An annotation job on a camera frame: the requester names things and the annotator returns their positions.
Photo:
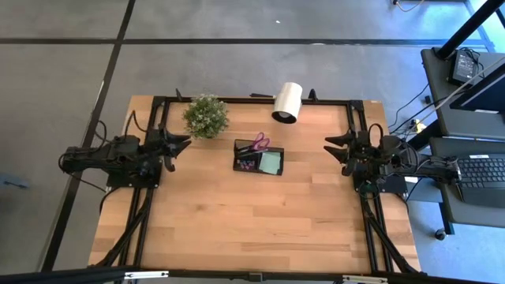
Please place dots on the teal sticky note pad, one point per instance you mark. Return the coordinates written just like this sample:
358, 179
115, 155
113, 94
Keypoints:
270, 163

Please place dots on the black laptop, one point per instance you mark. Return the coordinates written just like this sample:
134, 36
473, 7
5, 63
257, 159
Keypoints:
481, 177

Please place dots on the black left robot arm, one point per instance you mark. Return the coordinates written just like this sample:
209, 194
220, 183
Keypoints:
102, 158

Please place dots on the black caster wheel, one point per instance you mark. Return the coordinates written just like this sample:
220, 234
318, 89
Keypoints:
440, 234

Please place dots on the green plant in black pot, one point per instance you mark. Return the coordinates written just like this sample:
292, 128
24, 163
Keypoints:
205, 116

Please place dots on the yellow power plug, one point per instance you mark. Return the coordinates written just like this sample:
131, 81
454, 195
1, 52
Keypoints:
419, 125

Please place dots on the black frame foot bracket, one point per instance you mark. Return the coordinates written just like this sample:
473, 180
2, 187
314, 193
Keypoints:
313, 94
179, 94

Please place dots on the black power adapter box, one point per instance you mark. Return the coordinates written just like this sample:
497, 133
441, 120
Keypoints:
463, 67

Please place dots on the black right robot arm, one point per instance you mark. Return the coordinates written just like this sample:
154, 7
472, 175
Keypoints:
414, 165

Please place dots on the grey equipment cart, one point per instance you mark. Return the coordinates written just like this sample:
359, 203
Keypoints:
438, 98

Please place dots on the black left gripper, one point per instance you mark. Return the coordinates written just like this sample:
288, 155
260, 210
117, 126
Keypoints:
158, 146

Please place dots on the black flat monitor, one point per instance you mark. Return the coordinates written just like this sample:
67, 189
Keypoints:
481, 94

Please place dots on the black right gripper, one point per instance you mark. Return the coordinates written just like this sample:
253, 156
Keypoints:
359, 154

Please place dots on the black mesh desk organizer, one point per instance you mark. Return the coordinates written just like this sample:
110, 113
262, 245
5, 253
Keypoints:
258, 165

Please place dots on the black vertical pole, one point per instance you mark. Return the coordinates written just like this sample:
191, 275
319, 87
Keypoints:
469, 27

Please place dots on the black camera rig beam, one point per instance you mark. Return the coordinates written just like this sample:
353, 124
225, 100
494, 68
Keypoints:
59, 274

